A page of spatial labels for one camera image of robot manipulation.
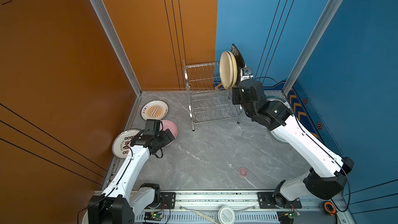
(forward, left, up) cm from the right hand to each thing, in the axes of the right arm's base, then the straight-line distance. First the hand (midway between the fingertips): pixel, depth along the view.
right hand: (237, 86), depth 68 cm
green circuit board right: (-43, -23, -42) cm, 65 cm away
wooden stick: (-45, +11, -39) cm, 60 cm away
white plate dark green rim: (+28, -37, -37) cm, 60 cm away
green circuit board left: (-43, +41, -41) cm, 72 cm away
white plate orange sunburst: (+18, +49, -37) cm, 64 cm away
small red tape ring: (-24, -6, -40) cm, 47 cm away
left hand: (-10, +35, -28) cm, 46 cm away
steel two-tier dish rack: (+21, +12, -32) cm, 41 cm away
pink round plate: (+7, +40, -40) cm, 57 cm away
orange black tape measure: (-40, -40, -37) cm, 68 cm away
